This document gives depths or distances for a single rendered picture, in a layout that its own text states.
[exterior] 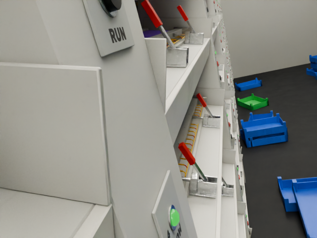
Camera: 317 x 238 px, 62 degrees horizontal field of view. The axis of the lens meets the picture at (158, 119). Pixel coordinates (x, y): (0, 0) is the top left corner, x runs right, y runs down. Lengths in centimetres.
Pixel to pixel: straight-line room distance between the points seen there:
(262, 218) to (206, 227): 117
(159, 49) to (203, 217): 27
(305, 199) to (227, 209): 86
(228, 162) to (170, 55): 60
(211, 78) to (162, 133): 63
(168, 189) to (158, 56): 8
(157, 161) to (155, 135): 2
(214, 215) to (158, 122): 25
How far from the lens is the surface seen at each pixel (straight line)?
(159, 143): 16
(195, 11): 78
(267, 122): 234
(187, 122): 61
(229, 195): 75
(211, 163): 50
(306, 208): 150
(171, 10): 79
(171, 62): 35
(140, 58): 16
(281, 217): 154
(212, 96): 80
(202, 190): 42
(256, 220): 153
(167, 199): 16
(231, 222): 68
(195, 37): 61
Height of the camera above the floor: 101
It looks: 18 degrees down
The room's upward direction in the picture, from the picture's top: 15 degrees counter-clockwise
